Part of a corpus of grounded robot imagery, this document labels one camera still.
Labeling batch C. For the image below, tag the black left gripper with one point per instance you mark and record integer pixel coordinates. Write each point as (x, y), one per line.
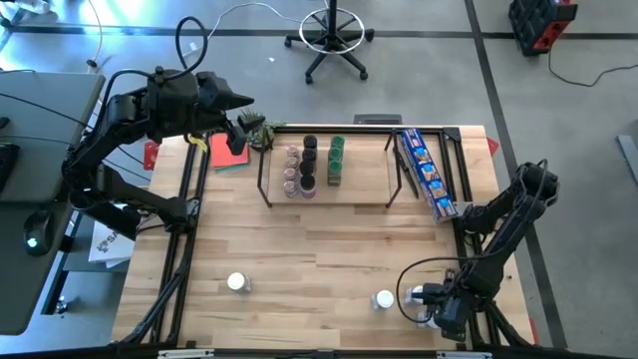
(174, 105)

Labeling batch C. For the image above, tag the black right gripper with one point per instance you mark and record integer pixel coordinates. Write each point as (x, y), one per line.
(453, 311)

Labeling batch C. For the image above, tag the black-lid green herb jar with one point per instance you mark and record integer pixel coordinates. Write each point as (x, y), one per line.
(310, 141)

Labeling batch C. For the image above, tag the black-lid purple-label spice jar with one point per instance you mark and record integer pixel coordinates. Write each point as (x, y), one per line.
(307, 182)

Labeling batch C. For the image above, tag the green-lid herb jar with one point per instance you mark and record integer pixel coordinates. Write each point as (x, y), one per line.
(337, 141)
(334, 169)
(335, 153)

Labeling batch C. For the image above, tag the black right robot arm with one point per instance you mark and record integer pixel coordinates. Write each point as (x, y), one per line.
(518, 209)

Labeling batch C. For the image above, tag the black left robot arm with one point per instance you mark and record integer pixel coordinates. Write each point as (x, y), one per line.
(114, 112)

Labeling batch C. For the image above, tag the red folder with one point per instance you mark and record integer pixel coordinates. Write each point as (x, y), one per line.
(224, 154)

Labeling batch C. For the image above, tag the small potted green plant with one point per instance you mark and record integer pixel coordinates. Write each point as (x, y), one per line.
(261, 133)

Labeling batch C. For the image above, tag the green paper sheet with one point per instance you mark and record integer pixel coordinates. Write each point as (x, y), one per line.
(234, 170)

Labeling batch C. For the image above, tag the blue plastic wrap box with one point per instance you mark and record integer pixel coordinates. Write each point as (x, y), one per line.
(426, 169)

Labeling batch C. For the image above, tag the office stool base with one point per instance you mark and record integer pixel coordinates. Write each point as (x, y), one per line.
(332, 45)

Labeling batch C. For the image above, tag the dark gray box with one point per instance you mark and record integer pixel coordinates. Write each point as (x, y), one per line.
(377, 119)

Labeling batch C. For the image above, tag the white printed paper sheet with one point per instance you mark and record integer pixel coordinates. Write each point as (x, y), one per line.
(107, 247)

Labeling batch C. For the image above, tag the gray desk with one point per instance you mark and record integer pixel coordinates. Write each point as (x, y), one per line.
(30, 149)

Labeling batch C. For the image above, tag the black computer mouse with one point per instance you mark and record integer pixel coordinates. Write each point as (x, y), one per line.
(37, 232)

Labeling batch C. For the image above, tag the black keyboard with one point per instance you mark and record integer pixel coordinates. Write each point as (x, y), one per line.
(7, 167)

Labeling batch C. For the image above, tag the red and black tool case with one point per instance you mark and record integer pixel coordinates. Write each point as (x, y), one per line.
(533, 20)

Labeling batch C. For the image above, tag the silver bracket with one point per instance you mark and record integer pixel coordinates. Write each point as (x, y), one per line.
(185, 354)
(463, 355)

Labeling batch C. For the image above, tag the red corner bracket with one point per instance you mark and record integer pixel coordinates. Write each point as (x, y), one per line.
(151, 154)
(492, 146)

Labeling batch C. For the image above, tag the wooden shelf black frame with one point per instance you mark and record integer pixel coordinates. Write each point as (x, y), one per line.
(364, 169)

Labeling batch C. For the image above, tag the black aluminium table frame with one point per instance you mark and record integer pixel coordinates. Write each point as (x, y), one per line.
(452, 133)

